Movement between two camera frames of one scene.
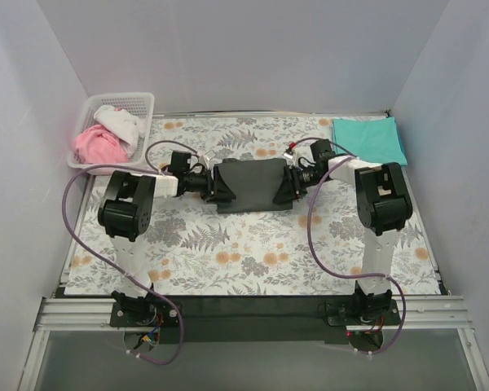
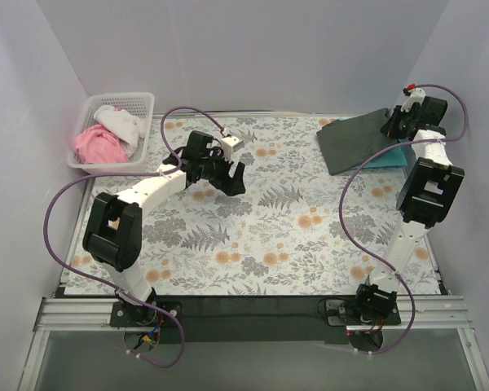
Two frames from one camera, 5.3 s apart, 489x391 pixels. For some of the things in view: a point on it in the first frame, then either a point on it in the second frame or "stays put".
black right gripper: x=292 y=183 → x=397 y=123
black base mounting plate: x=251 y=319 stays put
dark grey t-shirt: x=253 y=185 → x=347 y=143
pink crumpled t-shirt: x=96 y=145 stays put
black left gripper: x=211 y=183 → x=226 y=177
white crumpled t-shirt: x=128 y=125 stays put
